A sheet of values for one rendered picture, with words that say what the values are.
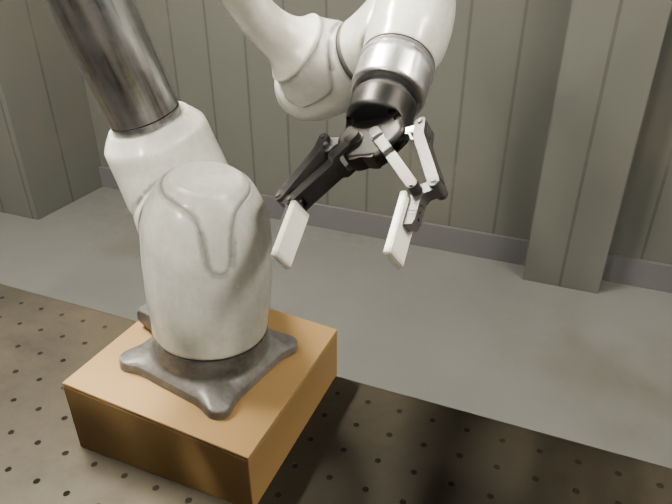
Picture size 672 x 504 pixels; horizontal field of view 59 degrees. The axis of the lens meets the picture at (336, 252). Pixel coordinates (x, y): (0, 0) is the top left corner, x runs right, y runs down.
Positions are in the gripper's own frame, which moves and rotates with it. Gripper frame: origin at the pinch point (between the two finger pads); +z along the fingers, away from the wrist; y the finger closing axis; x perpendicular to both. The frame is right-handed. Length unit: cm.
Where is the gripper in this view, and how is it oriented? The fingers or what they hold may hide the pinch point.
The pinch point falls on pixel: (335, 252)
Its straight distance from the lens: 59.2
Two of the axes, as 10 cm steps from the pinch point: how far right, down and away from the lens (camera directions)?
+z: -2.8, 8.6, -4.3
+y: -8.2, 0.2, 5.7
